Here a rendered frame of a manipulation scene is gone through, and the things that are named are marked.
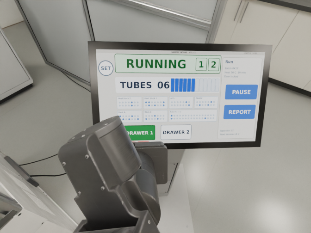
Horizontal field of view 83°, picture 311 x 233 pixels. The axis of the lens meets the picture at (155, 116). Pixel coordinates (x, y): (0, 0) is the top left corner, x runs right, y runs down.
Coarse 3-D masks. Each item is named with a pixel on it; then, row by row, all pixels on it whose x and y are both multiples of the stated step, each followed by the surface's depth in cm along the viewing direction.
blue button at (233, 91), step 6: (228, 84) 52; (234, 84) 52; (240, 84) 52; (228, 90) 52; (234, 90) 52; (240, 90) 52; (246, 90) 53; (252, 90) 53; (228, 96) 53; (234, 96) 53; (240, 96) 53; (246, 96) 53; (252, 96) 53
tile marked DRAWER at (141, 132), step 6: (126, 126) 52; (132, 126) 52; (138, 126) 52; (144, 126) 52; (150, 126) 52; (132, 132) 52; (138, 132) 53; (144, 132) 53; (150, 132) 53; (132, 138) 53; (138, 138) 53; (144, 138) 53; (150, 138) 53
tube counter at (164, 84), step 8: (160, 80) 50; (168, 80) 50; (176, 80) 51; (184, 80) 51; (192, 80) 51; (200, 80) 51; (208, 80) 51; (216, 80) 51; (160, 88) 51; (168, 88) 51; (176, 88) 51; (184, 88) 51; (192, 88) 51; (200, 88) 52; (208, 88) 52; (216, 88) 52
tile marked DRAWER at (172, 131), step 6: (162, 126) 53; (168, 126) 53; (174, 126) 53; (180, 126) 53; (186, 126) 53; (162, 132) 53; (168, 132) 53; (174, 132) 53; (180, 132) 54; (186, 132) 54; (162, 138) 53; (168, 138) 54; (174, 138) 54; (180, 138) 54; (186, 138) 54
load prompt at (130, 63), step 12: (120, 60) 48; (132, 60) 49; (144, 60) 49; (156, 60) 49; (168, 60) 49; (180, 60) 50; (192, 60) 50; (204, 60) 50; (216, 60) 50; (120, 72) 49; (132, 72) 49; (144, 72) 49; (156, 72) 50; (168, 72) 50; (180, 72) 50; (192, 72) 50; (204, 72) 51; (216, 72) 51
